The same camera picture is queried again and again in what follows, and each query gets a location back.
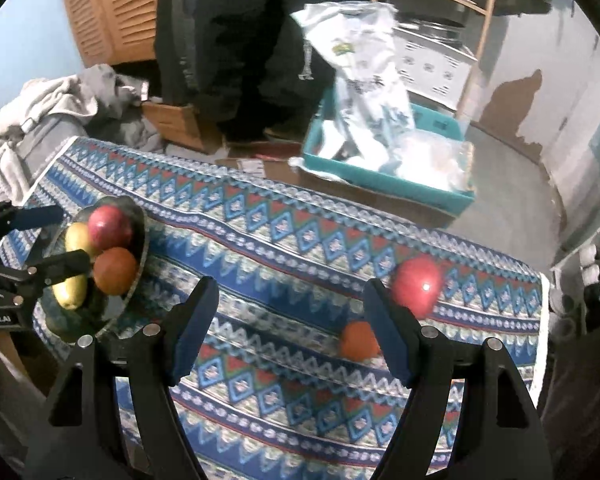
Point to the black hanging jacket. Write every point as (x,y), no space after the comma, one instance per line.
(230,50)

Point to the steel pot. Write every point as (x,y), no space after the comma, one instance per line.
(432,25)

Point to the clear glass bowl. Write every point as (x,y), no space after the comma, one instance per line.
(130,305)

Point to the yellow-green pear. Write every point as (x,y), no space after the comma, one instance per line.
(72,292)

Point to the teal plastic basket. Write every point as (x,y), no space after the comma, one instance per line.
(380,182)

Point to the yellow pear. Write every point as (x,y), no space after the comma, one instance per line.
(79,237)

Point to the white plastic crate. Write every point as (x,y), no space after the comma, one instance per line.
(430,70)

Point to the red apple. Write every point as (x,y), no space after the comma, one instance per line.
(417,285)
(111,227)

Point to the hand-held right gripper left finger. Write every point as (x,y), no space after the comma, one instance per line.
(192,332)

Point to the white printed rice bag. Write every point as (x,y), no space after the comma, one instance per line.
(365,70)

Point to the wooden louvered wardrobe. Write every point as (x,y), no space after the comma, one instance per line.
(115,10)

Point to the orange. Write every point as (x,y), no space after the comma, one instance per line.
(357,342)
(116,271)

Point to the flat brown cardboard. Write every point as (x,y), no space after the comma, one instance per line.
(290,180)

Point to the white crumpled cloth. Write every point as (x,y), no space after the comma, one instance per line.
(25,125)

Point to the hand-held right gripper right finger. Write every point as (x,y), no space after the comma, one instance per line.
(387,335)

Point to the clear plastic bag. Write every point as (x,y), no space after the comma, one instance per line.
(435,160)

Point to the blue patterned tablecloth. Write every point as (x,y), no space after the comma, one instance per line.
(280,260)

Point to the wooden shelf rack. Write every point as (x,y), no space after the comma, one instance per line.
(480,60)

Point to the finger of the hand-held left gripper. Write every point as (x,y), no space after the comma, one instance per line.
(60,265)
(35,216)

